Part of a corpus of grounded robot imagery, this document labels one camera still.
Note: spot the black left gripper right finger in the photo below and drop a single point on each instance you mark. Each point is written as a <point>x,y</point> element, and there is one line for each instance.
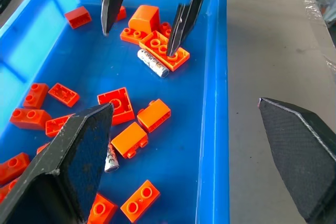
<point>299,155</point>

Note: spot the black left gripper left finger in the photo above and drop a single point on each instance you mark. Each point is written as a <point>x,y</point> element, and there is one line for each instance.
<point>65,161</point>

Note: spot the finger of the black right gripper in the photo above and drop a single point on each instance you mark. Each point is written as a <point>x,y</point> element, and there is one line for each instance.
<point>185,22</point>
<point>111,6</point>

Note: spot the blue plastic bin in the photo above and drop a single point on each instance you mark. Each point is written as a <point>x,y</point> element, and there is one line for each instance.
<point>173,134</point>

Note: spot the large orange curved block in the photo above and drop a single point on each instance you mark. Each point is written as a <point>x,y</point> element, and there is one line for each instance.
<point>144,19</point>

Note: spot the orange two-stud toy brick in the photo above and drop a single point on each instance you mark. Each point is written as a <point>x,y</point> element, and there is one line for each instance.
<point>101,210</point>
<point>140,201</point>
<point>132,35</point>

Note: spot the red upturned hollow brick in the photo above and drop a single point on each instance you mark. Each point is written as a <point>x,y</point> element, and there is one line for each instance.
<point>54,126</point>
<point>63,94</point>

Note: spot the long orange eight-stud brick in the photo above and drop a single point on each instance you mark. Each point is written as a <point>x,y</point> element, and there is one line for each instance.
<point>157,47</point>

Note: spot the white AA battery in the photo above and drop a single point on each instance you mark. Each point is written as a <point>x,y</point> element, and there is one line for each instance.
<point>111,160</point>
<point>152,62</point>

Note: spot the red two-stud toy brick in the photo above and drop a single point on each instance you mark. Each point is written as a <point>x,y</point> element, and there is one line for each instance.
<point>29,119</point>
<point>13,166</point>
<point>35,96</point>
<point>6,190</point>

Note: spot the red square upturned brick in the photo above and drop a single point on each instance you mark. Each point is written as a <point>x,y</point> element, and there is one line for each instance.
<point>122,108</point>

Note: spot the clear plastic sheet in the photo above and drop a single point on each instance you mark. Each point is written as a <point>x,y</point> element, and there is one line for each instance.
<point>308,1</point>

